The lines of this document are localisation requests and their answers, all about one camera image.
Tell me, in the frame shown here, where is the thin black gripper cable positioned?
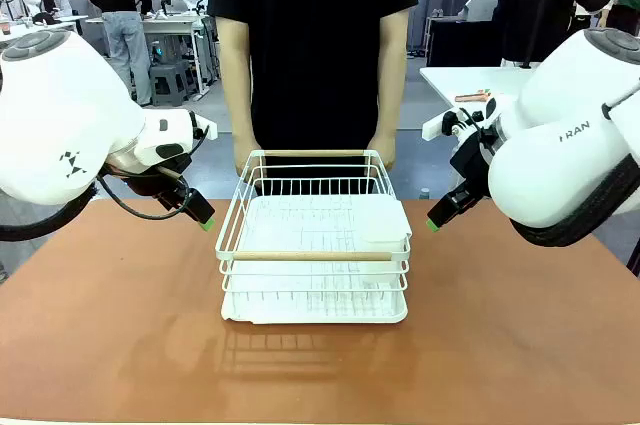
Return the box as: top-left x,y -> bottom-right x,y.
97,124 -> 211,221

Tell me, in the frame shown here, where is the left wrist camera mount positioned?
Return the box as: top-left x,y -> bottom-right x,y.
189,112 -> 219,142

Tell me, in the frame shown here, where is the white wire dish rack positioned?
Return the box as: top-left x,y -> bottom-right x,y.
214,148 -> 413,308

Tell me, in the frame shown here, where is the white plastic drip tray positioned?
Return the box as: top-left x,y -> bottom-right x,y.
221,194 -> 414,326

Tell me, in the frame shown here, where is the person's right forearm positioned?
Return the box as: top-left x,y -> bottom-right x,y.
215,16 -> 254,139

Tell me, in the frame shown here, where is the left arm black cable sleeve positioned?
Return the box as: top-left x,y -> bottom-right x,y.
0,183 -> 97,242

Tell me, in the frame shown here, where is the black box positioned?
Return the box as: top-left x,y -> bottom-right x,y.
428,17 -> 504,68

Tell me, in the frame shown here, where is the person's left hand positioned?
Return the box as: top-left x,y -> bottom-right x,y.
368,130 -> 398,173

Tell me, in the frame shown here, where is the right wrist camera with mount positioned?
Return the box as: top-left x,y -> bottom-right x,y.
421,94 -> 499,142

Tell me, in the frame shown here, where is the person's left forearm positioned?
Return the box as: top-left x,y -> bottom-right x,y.
377,9 -> 412,139

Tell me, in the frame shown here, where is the white side table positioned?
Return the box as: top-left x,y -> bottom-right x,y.
419,66 -> 544,112

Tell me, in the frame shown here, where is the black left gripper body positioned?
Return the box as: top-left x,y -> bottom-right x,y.
124,153 -> 195,201

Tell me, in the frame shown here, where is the right arm black cable sleeve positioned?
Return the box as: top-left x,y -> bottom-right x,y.
508,152 -> 640,248

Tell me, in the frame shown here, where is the white plastic cutlery holder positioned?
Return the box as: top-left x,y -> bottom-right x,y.
356,199 -> 408,253

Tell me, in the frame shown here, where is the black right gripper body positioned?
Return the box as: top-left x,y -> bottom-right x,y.
449,132 -> 494,197

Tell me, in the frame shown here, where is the white background workbench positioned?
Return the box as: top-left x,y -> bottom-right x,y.
84,13 -> 217,96

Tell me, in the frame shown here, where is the person's black shirt torso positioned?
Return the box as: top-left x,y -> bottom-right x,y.
207,0 -> 420,195

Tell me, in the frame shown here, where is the grey white machine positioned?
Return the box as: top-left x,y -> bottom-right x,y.
456,0 -> 497,22

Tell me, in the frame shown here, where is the grey plastic stool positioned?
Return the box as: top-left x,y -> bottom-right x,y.
148,61 -> 190,107

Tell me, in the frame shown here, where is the person's right hand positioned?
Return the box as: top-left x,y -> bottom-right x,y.
232,131 -> 262,178

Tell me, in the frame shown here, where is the arm black cable sleeve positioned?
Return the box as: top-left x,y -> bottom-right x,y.
508,152 -> 640,248
0,183 -> 97,242

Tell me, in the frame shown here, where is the brown object on table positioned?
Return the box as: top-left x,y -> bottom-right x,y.
453,89 -> 494,104

